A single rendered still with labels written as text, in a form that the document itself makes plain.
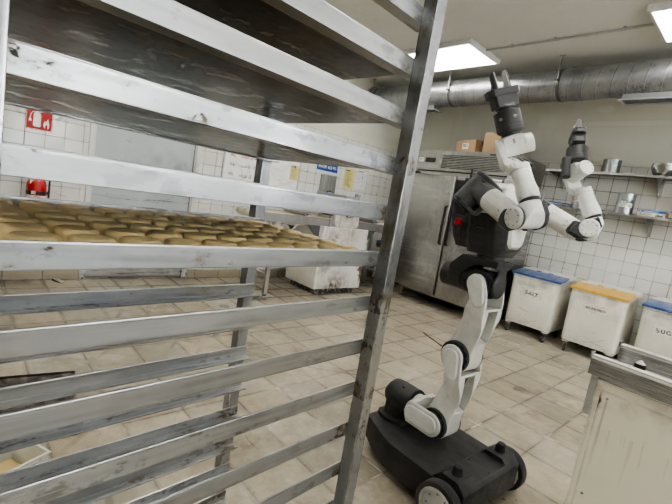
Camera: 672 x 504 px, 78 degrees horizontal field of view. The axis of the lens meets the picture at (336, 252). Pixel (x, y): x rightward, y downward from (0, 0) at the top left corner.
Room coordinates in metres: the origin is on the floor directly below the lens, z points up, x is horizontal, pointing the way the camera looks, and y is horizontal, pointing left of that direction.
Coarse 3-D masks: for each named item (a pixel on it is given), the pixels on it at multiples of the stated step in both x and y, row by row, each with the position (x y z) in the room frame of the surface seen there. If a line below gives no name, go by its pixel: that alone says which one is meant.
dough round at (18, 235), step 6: (6, 234) 0.43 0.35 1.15; (12, 234) 0.43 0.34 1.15; (18, 234) 0.43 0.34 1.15; (24, 234) 0.44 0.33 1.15; (30, 234) 0.44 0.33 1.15; (36, 234) 0.45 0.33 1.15; (42, 234) 0.45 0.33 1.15; (48, 234) 0.46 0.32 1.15; (54, 234) 0.46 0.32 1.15; (42, 240) 0.43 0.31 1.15; (48, 240) 0.44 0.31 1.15; (54, 240) 0.44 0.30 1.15; (60, 240) 0.45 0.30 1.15
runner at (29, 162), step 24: (24, 168) 0.39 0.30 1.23; (48, 168) 0.40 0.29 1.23; (72, 168) 0.42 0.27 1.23; (96, 168) 0.43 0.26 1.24; (120, 168) 0.45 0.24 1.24; (144, 168) 0.47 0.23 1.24; (168, 192) 0.49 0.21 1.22; (192, 192) 0.51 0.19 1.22; (216, 192) 0.53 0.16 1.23; (240, 192) 0.56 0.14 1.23; (264, 192) 0.59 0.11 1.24; (288, 192) 0.62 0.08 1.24; (360, 216) 0.74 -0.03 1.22; (384, 216) 0.79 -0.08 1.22
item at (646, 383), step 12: (600, 360) 1.21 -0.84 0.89; (612, 360) 1.20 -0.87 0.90; (588, 372) 1.23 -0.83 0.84; (600, 372) 1.21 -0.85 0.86; (612, 372) 1.19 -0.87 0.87; (624, 372) 1.16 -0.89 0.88; (636, 372) 1.14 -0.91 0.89; (648, 372) 1.14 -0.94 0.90; (624, 384) 1.16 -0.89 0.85; (636, 384) 1.14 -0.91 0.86; (648, 384) 1.12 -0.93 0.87; (660, 384) 1.10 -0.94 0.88; (660, 396) 1.09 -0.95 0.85
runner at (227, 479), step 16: (320, 432) 0.74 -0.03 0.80; (336, 432) 0.77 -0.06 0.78; (288, 448) 0.68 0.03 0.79; (304, 448) 0.71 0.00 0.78; (256, 464) 0.63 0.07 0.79; (272, 464) 0.66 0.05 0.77; (208, 480) 0.57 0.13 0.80; (224, 480) 0.59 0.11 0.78; (240, 480) 0.61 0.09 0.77; (176, 496) 0.53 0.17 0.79; (192, 496) 0.55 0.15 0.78; (208, 496) 0.57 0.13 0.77
